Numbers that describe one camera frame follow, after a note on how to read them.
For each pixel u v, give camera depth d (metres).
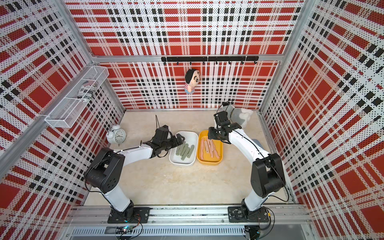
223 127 0.65
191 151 0.97
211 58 0.89
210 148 0.98
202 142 1.01
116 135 0.95
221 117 0.69
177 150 0.97
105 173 0.47
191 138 1.05
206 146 0.99
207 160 0.91
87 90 0.74
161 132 0.74
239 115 1.04
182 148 0.96
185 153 0.96
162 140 0.75
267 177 0.45
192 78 0.91
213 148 0.98
